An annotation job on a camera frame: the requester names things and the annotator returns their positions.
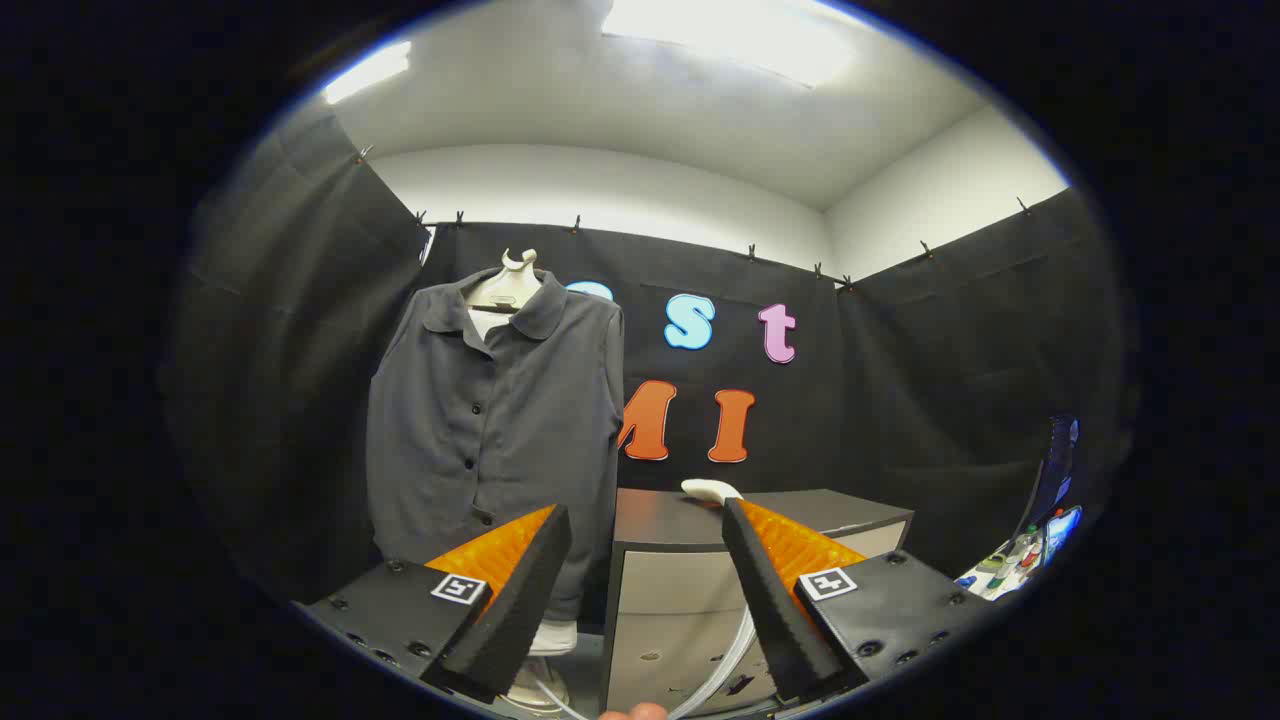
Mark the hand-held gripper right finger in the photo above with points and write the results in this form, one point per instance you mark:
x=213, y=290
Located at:
x=775, y=610

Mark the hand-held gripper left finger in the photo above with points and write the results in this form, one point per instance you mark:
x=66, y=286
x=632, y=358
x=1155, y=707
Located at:
x=520, y=610

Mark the dark grey button shirt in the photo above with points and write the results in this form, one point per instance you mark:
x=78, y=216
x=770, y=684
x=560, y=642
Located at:
x=450, y=420

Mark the grey cabinet with dark top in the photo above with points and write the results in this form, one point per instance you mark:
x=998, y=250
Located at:
x=660, y=590

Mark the black backdrop cloth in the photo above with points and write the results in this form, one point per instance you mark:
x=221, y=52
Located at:
x=900, y=380

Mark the dark laptop screen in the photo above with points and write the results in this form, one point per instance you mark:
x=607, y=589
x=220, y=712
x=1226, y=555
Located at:
x=1055, y=470

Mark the row of black cloth clips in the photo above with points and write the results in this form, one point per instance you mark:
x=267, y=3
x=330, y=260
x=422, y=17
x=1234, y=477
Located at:
x=576, y=224

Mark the small ceiling light panel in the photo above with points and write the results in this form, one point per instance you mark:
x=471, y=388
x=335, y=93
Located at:
x=365, y=72

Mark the large ceiling light panel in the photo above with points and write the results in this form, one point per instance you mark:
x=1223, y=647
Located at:
x=740, y=35

